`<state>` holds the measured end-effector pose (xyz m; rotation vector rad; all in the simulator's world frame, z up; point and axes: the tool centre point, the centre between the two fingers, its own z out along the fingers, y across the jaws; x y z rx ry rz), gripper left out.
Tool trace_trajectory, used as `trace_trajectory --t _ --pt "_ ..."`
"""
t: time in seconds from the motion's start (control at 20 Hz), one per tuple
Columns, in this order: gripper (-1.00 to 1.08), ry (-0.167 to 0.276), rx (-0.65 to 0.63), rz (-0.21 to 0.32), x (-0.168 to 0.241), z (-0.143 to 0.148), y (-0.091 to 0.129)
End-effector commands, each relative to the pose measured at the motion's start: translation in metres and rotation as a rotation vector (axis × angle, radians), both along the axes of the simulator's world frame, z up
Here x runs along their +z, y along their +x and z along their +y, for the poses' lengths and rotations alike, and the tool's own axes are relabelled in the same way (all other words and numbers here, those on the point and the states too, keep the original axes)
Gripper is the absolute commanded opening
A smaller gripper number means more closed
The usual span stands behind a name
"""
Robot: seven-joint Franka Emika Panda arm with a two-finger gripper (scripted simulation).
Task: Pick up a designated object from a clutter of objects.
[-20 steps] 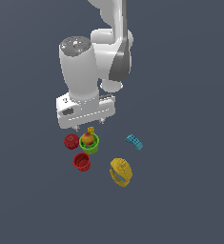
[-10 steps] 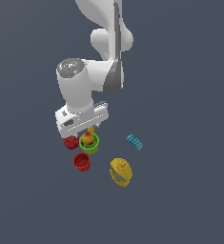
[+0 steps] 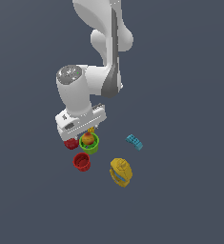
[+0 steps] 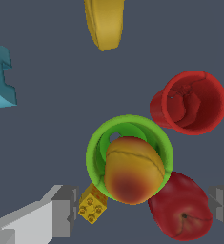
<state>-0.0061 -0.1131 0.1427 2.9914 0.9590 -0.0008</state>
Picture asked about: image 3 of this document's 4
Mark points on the orange yellow peach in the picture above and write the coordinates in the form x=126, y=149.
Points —
x=88, y=138

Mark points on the yellow blue drill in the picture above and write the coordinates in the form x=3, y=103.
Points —
x=120, y=172

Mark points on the cyan toy brick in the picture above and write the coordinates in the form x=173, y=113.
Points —
x=134, y=141

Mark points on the small yellow block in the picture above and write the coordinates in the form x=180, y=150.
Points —
x=91, y=129

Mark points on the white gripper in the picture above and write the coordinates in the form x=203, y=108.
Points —
x=80, y=122

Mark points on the red apple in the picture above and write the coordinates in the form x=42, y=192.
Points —
x=71, y=143

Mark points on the red cup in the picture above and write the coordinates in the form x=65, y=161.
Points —
x=81, y=161

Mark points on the green cup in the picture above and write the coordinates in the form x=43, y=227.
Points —
x=90, y=147

